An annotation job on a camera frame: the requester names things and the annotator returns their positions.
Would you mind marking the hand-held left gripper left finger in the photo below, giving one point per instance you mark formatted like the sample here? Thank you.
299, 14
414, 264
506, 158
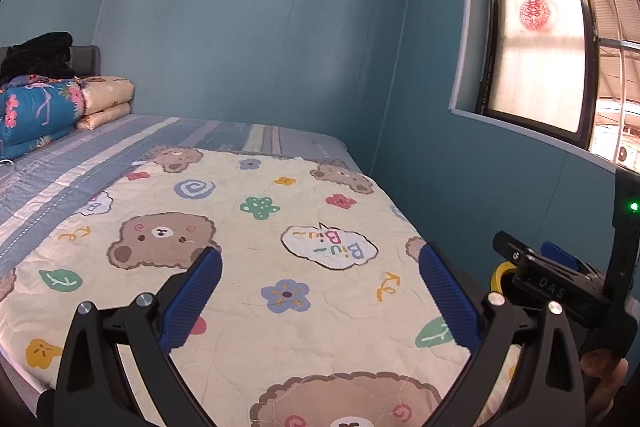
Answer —
192, 302

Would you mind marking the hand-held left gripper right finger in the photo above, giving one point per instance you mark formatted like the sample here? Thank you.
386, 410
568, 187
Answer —
450, 302

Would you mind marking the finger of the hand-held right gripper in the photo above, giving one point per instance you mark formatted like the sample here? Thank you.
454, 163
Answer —
512, 252
560, 254

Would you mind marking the yellow rimmed trash bin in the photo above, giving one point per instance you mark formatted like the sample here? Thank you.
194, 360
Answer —
500, 277

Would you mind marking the person's right hand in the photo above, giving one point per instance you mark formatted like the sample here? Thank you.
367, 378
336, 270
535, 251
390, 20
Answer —
605, 382

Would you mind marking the bear printed blanket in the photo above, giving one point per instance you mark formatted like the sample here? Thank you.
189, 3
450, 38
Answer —
275, 257

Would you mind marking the outdoor air conditioner unit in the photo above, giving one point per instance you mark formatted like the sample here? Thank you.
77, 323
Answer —
627, 155

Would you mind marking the bed with striped sheet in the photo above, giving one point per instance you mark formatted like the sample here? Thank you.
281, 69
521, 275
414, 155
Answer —
175, 132

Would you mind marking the peach folded quilt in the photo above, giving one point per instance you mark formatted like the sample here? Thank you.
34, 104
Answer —
107, 99

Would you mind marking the red round window sticker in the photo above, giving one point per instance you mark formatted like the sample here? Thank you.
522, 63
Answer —
536, 14

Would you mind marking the blue floral folded quilt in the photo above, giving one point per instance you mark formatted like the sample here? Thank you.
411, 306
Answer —
35, 117

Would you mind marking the grey bed headboard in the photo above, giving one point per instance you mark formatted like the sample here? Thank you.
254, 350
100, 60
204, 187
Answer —
85, 59

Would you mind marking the black clothes pile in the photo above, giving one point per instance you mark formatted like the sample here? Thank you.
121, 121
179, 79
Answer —
37, 57

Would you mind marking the window with dark frame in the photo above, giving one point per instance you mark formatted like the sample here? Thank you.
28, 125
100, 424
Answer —
545, 72

